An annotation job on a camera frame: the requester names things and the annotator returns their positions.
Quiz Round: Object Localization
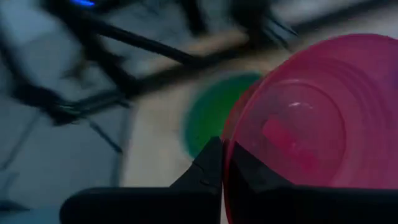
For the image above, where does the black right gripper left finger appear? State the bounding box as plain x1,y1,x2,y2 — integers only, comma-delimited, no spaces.
58,136,223,224

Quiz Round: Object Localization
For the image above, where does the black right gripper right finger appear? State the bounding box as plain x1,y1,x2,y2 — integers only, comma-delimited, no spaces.
226,141,398,224

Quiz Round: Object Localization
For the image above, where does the pink translucent plastic bowl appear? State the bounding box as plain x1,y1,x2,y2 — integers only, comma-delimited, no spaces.
221,33,398,224

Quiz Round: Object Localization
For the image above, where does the green plastic bowl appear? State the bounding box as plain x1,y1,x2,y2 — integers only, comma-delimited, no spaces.
183,72,264,158

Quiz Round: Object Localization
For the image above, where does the blue indicator light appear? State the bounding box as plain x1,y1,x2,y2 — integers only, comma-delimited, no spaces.
68,0,96,7

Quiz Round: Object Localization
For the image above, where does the black metal table frame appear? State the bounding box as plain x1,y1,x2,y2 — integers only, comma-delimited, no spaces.
0,37,299,127

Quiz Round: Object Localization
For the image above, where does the black cable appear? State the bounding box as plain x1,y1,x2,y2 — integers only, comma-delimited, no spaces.
90,21,203,67

